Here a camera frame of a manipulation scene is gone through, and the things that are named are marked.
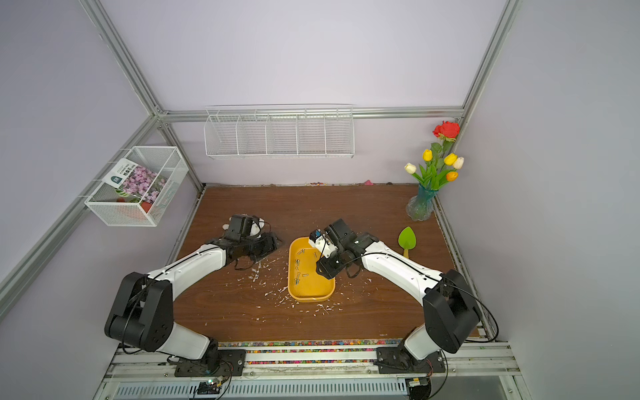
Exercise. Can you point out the pink flower packet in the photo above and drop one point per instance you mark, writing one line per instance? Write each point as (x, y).
(135, 182)

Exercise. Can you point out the white wire wall shelf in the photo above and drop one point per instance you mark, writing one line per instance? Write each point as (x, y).
(280, 131)

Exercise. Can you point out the aluminium front rail frame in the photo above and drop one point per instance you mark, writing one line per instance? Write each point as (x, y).
(314, 370)

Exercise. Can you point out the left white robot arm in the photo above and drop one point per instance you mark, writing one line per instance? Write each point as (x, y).
(142, 314)

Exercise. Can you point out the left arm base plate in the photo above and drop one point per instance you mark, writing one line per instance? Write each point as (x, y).
(215, 363)

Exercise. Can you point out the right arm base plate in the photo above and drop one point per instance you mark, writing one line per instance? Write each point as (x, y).
(398, 361)

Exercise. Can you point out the blue glass vase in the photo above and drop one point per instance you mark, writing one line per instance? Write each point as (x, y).
(420, 207)

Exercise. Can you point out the green leaf spatula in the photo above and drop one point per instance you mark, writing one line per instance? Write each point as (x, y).
(407, 241)

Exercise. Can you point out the yellow plastic storage box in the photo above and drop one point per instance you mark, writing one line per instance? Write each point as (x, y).
(304, 283)

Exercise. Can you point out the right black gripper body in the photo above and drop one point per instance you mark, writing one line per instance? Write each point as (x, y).
(333, 262)

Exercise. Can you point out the artificial flower bouquet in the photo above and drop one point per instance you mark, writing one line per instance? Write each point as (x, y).
(440, 165)

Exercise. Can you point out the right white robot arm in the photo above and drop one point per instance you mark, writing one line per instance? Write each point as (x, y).
(451, 312)

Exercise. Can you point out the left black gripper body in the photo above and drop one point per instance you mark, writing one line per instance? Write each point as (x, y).
(258, 247)

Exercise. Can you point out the white wire basket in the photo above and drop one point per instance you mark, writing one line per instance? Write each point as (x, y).
(117, 212)

